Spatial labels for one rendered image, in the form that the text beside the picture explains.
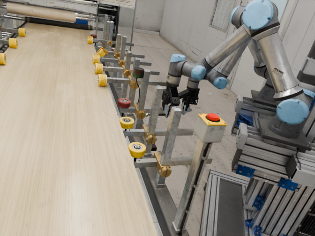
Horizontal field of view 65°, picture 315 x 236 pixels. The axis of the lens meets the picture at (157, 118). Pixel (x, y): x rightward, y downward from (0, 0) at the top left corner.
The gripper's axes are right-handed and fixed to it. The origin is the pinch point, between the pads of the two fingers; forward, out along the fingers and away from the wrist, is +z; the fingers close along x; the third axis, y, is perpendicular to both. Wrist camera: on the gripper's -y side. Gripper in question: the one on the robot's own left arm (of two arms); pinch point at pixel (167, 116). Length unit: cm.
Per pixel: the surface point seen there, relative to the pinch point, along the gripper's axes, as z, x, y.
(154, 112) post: -6.9, 11.3, -8.4
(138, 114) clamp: 6.1, 13.0, 14.0
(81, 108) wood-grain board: 1.8, 47.1, 10.6
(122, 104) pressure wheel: 2.3, 22.6, 18.7
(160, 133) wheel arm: 9.1, 3.7, -4.2
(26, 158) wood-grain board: 2, 68, -33
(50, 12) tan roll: -14, 77, 248
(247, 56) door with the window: 17, -263, 276
